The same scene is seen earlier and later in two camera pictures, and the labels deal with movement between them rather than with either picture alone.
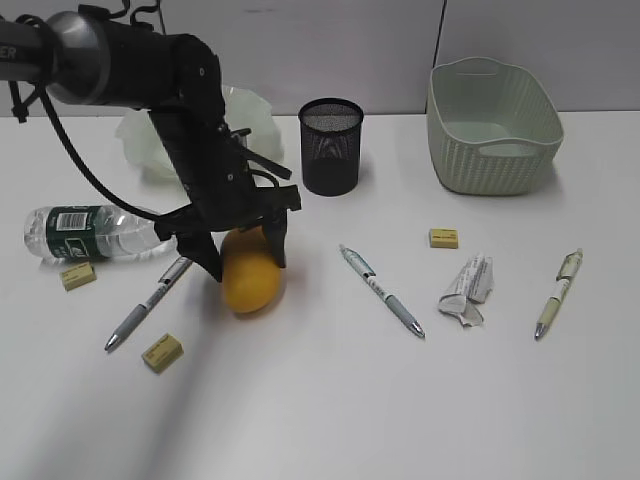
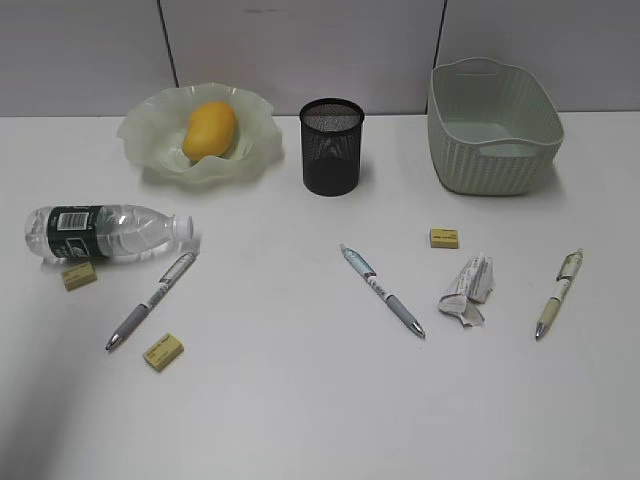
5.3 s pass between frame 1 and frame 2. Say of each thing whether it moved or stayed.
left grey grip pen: stayed
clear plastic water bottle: stayed
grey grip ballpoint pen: stayed
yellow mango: moved
